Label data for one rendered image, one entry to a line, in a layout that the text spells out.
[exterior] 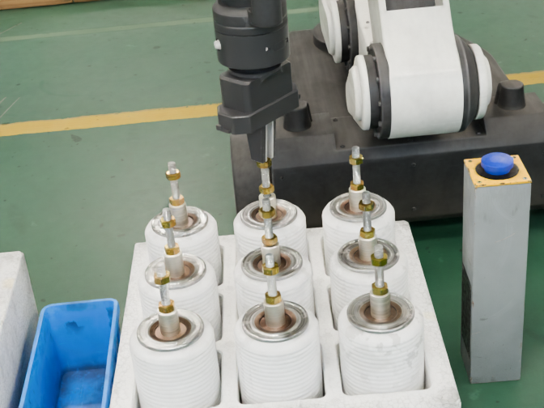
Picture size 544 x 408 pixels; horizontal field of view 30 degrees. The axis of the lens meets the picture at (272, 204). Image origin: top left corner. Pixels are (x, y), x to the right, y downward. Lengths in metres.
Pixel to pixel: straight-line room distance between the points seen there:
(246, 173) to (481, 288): 0.46
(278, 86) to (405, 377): 0.38
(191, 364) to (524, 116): 0.78
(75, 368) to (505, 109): 0.79
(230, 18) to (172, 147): 0.96
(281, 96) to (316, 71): 0.72
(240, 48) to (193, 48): 1.44
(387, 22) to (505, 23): 1.20
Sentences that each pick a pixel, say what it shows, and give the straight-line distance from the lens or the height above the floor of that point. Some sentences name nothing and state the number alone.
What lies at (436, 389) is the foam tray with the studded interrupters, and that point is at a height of 0.18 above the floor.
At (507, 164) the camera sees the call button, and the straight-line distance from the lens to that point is 1.28.
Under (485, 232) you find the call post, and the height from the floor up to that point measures 0.24.
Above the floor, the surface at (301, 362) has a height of 0.22.
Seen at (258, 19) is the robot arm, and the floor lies 0.54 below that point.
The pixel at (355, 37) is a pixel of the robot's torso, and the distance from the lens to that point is 1.79.
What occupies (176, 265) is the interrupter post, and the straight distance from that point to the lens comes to 1.23.
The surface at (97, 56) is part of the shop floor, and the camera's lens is 2.66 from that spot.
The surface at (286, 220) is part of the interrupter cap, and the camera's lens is 1.32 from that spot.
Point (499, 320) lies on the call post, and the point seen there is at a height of 0.11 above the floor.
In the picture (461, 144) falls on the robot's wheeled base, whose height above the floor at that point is 0.18.
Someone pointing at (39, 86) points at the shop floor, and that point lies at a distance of 2.53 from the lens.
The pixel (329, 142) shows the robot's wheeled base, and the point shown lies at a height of 0.20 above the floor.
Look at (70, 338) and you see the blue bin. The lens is 1.50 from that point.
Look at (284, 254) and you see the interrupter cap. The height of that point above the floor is 0.25.
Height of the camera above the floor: 0.93
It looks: 30 degrees down
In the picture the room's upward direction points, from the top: 5 degrees counter-clockwise
